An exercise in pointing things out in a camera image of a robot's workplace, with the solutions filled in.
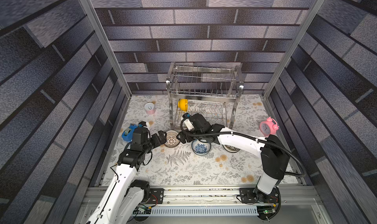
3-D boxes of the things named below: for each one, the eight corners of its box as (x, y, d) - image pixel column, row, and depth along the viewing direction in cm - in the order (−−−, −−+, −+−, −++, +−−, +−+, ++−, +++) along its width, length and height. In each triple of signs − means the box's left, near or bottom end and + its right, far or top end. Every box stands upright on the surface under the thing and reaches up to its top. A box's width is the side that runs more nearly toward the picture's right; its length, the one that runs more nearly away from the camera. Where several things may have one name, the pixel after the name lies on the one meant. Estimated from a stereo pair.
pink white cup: (145, 115, 109) (143, 110, 105) (147, 107, 114) (145, 102, 109) (154, 115, 110) (152, 110, 105) (156, 107, 114) (154, 102, 110)
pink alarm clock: (263, 138, 97) (271, 128, 88) (259, 127, 103) (266, 117, 93) (271, 138, 97) (279, 128, 88) (266, 127, 103) (274, 117, 93)
